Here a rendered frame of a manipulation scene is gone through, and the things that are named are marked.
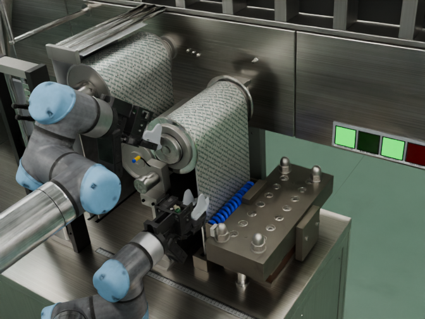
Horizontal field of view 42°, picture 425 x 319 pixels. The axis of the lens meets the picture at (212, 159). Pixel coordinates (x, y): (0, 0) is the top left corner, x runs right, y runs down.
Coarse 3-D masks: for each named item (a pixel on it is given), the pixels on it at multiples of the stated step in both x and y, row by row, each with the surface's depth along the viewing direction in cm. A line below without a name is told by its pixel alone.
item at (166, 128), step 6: (246, 102) 141; (162, 126) 125; (168, 126) 124; (162, 132) 126; (168, 132) 125; (174, 132) 124; (180, 132) 123; (180, 138) 123; (180, 144) 124; (186, 144) 123; (186, 150) 124; (186, 156) 125; (180, 162) 127; (186, 162) 126; (174, 168) 130; (180, 168) 128
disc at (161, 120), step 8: (152, 120) 127; (160, 120) 125; (168, 120) 124; (152, 128) 128; (176, 128) 123; (184, 128) 122; (184, 136) 123; (192, 144) 123; (192, 152) 124; (192, 160) 126; (168, 168) 132; (184, 168) 129; (192, 168) 127
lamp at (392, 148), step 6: (384, 138) 132; (384, 144) 133; (390, 144) 132; (396, 144) 131; (402, 144) 130; (384, 150) 134; (390, 150) 133; (396, 150) 132; (402, 150) 131; (390, 156) 133; (396, 156) 133
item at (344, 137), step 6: (336, 132) 139; (342, 132) 138; (348, 132) 137; (354, 132) 136; (336, 138) 140; (342, 138) 139; (348, 138) 138; (354, 138) 137; (342, 144) 140; (348, 144) 138
